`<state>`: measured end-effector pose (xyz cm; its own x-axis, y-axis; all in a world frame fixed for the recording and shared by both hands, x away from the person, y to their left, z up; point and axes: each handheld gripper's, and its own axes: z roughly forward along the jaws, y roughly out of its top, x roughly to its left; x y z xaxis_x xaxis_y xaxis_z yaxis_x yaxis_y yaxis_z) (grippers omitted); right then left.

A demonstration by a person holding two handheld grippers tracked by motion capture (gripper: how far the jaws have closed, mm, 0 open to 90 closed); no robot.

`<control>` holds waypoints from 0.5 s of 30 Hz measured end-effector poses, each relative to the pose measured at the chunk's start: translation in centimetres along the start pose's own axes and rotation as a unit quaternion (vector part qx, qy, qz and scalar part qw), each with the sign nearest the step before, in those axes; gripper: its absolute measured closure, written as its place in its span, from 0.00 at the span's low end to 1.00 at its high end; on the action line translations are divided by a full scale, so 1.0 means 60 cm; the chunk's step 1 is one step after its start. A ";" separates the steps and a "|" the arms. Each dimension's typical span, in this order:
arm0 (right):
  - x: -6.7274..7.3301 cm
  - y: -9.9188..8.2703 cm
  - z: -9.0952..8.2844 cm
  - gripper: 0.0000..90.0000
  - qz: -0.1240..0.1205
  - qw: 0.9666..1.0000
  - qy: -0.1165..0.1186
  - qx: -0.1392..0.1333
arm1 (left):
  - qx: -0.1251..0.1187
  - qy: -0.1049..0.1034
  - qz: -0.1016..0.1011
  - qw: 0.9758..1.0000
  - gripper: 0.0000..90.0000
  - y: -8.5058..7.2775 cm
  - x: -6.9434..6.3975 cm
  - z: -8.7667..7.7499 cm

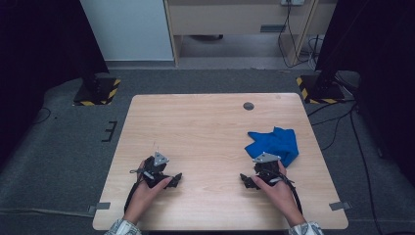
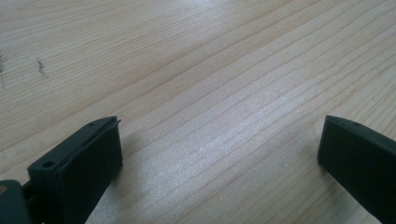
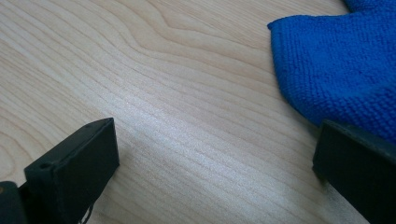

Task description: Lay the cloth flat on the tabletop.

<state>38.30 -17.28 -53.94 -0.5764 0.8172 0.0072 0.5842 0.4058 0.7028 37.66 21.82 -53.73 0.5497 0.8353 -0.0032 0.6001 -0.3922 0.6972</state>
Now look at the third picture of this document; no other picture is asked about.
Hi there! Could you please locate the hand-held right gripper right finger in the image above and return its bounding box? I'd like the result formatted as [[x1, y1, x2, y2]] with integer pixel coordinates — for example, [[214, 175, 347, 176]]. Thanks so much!
[[312, 119, 396, 224]]

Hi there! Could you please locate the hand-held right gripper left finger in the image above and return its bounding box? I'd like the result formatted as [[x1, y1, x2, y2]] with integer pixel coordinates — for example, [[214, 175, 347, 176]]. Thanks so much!
[[19, 117, 120, 224]]

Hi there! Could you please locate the blue microfibre cloth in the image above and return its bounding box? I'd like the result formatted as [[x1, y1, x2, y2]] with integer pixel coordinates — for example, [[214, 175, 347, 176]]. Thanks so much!
[[267, 0, 396, 146]]

